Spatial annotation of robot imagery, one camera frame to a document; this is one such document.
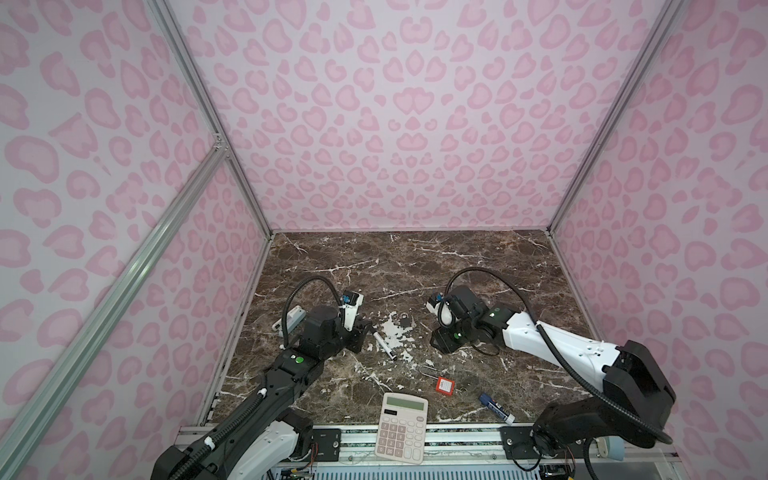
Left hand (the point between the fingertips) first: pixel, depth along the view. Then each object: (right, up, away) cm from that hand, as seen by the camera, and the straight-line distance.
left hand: (367, 316), depth 80 cm
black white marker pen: (+4, -11, +9) cm, 15 cm away
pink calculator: (+9, -27, -7) cm, 29 cm away
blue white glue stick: (+33, -23, -3) cm, 40 cm away
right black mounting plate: (+37, -30, -6) cm, 48 cm away
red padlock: (+20, -19, +1) cm, 27 cm away
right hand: (+19, -6, +2) cm, 20 cm away
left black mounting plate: (-9, -30, -7) cm, 32 cm away
